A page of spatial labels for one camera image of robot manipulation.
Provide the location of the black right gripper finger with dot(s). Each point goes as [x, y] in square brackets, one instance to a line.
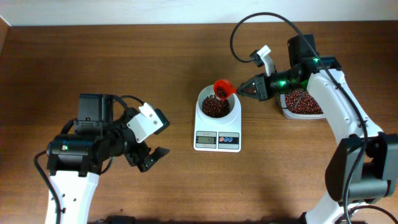
[248, 86]
[248, 94]

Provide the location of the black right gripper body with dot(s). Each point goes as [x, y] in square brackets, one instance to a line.
[265, 84]

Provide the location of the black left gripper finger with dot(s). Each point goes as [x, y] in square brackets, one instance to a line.
[158, 154]
[147, 163]

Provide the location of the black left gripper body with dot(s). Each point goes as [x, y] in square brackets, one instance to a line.
[134, 153]

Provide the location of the red plastic measuring scoop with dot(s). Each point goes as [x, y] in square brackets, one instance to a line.
[223, 89]

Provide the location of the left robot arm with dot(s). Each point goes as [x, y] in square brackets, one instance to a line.
[105, 128]

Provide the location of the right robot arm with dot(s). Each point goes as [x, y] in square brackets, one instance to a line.
[363, 169]

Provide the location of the white digital kitchen scale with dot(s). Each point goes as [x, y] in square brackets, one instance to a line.
[217, 134]

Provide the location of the clear plastic food container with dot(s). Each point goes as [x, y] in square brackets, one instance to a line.
[290, 115]

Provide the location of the red beans in bowl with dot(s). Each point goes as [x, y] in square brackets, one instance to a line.
[215, 107]

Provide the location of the white round bowl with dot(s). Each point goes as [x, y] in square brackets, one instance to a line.
[207, 91]

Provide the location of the red adzuki beans in container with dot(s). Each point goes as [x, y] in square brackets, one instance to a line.
[300, 102]

